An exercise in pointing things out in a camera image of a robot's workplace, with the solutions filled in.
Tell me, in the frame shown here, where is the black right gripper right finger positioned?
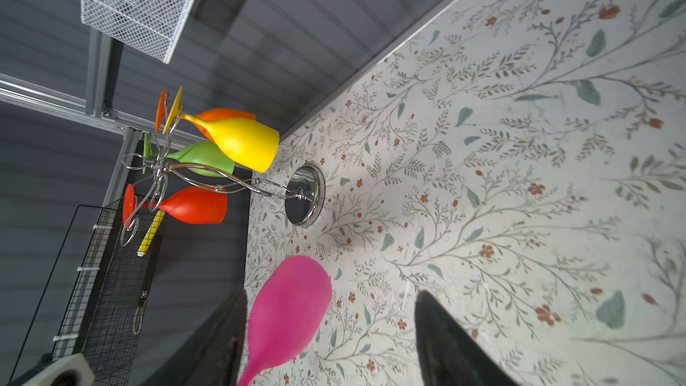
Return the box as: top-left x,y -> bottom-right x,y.
414,291 -> 515,385

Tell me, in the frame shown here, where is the red wine glass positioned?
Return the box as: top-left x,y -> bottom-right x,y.
156,187 -> 228,224

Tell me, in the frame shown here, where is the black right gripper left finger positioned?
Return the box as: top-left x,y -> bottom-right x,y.
143,291 -> 248,385

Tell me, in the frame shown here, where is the yellow wine glass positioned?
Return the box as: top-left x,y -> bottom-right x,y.
163,103 -> 280,173

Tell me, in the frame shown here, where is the green wine glass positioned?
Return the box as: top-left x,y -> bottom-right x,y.
143,134 -> 235,177

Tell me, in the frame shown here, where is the pink wine glass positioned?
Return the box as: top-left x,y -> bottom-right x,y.
238,256 -> 332,385

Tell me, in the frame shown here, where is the black wire basket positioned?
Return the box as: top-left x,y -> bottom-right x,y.
7,195 -> 164,386

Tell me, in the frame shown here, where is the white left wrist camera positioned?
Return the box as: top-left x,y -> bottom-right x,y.
10,353 -> 96,386

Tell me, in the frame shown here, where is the orange wine glass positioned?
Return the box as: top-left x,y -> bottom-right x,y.
154,88 -> 257,134

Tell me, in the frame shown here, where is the chrome wine glass rack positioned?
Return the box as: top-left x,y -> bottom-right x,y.
119,131 -> 325,247

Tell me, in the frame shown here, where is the yellow marker pen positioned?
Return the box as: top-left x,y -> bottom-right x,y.
137,210 -> 165,257

